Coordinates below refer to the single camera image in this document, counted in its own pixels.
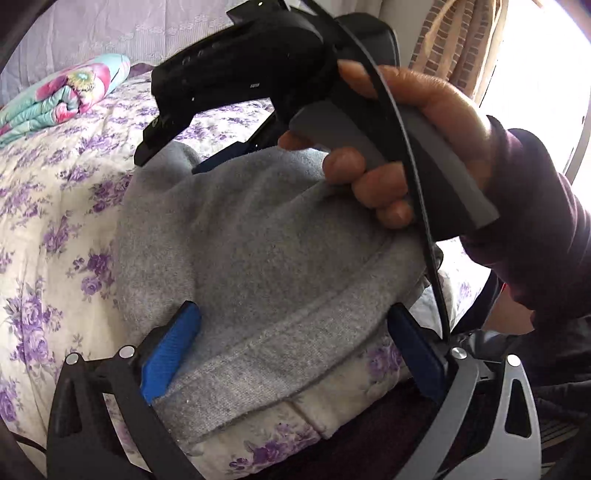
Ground maroon right sleeve forearm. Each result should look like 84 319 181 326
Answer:
462 119 590 327

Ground folded colourful floral blanket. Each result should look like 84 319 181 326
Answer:
1 53 130 146

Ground grey fleece pants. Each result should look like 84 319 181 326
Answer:
113 142 426 446

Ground bright window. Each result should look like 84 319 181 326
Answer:
481 1 590 187

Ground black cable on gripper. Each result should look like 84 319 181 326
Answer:
303 0 454 342

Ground purple floral bedspread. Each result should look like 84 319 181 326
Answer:
0 68 491 480

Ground brown checked curtain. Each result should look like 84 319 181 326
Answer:
410 0 509 103

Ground person's right hand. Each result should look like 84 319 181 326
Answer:
277 59 494 230

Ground white lace headboard cover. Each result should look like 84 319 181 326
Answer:
1 0 239 104

